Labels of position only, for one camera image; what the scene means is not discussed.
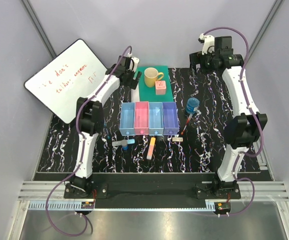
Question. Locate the red pen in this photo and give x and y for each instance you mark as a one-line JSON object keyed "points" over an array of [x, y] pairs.
{"points": [[186, 124]]}

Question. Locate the purple bin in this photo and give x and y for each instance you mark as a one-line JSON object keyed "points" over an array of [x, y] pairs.
{"points": [[170, 118]]}

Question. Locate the yellow mug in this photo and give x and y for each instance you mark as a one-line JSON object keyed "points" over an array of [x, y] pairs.
{"points": [[151, 76]]}

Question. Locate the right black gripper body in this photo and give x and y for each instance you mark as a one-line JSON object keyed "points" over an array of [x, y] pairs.
{"points": [[206, 61]]}

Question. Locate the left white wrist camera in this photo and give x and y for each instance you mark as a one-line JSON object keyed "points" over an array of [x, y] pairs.
{"points": [[134, 61]]}

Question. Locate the orange pink highlighter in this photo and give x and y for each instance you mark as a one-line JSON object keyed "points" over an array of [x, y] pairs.
{"points": [[151, 148]]}

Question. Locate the sky blue bin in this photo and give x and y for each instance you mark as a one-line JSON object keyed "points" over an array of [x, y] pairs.
{"points": [[156, 119]]}

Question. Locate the grey marker with blue cap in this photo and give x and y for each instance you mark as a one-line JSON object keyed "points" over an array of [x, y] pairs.
{"points": [[124, 142]]}

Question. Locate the light blue bin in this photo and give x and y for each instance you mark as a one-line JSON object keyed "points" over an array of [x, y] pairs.
{"points": [[127, 116]]}

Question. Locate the small white eraser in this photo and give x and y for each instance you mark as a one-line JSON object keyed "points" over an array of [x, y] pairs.
{"points": [[177, 139]]}

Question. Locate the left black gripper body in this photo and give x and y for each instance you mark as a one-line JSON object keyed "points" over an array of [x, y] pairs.
{"points": [[130, 75]]}

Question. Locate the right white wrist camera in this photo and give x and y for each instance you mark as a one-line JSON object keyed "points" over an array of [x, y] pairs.
{"points": [[208, 42]]}

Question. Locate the pink bin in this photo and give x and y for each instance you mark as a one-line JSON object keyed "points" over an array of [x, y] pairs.
{"points": [[141, 118]]}

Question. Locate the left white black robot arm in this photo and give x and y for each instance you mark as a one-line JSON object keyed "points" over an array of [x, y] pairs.
{"points": [[89, 120]]}

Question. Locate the black marble pattern mat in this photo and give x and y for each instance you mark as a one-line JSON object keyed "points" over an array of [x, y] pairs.
{"points": [[203, 145]]}

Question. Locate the blue ink bottle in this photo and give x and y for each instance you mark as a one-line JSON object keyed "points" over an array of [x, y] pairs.
{"points": [[192, 105]]}

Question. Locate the pink cube box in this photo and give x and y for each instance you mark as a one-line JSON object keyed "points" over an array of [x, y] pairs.
{"points": [[160, 87]]}

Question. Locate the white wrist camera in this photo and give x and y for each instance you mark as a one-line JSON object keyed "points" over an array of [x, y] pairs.
{"points": [[134, 61], [208, 42]]}

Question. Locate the white dry-erase board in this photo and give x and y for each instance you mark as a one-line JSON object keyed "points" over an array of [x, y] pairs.
{"points": [[74, 73]]}

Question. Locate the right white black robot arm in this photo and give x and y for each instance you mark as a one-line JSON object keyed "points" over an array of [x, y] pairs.
{"points": [[248, 123]]}

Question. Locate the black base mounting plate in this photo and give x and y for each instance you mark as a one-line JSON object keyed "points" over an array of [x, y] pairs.
{"points": [[105, 185]]}

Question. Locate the blue pen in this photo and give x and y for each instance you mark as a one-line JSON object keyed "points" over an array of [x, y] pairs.
{"points": [[107, 131]]}

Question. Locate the green book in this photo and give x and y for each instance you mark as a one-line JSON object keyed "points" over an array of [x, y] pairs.
{"points": [[147, 94]]}

